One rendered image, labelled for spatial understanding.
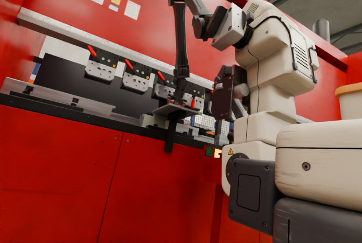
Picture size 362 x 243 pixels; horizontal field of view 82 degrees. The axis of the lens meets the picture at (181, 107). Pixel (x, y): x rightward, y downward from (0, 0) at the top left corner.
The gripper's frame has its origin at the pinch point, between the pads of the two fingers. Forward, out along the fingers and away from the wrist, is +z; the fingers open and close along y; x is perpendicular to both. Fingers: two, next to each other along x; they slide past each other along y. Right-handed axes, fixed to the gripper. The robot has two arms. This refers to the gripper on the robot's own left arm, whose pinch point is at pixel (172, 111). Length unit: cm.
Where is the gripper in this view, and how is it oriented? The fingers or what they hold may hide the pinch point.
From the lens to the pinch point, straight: 122.8
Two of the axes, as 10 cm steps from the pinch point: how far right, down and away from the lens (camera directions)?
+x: 3.3, 2.7, -9.1
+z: -3.4, 9.3, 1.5
